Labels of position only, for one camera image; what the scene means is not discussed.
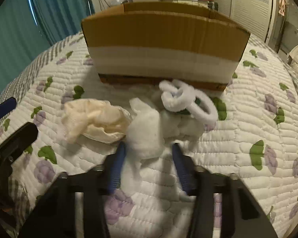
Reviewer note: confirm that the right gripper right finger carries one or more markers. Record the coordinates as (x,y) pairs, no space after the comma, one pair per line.
(240,213)

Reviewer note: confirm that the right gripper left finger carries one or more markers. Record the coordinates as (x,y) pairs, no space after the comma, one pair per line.
(54,214)

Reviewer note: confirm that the cream lace cloth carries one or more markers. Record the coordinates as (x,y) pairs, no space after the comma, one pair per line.
(94,119)

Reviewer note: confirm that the white fabric cloth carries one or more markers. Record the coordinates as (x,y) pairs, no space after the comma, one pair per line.
(144,140)

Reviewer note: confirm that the white fluffy cloth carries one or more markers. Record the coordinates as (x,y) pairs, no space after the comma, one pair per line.
(176,126)

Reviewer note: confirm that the floral quilted bed cover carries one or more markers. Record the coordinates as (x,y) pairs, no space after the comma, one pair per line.
(256,137)

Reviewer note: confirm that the white fluffy loop toy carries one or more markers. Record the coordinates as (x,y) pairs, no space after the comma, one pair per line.
(177,96)

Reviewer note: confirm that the brown cardboard box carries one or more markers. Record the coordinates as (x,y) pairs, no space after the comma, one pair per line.
(147,42)

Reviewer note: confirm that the blue window curtain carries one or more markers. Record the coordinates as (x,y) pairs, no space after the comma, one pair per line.
(29,27)

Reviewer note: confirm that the white sliding wardrobe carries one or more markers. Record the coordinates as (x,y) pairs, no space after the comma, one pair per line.
(253,15)

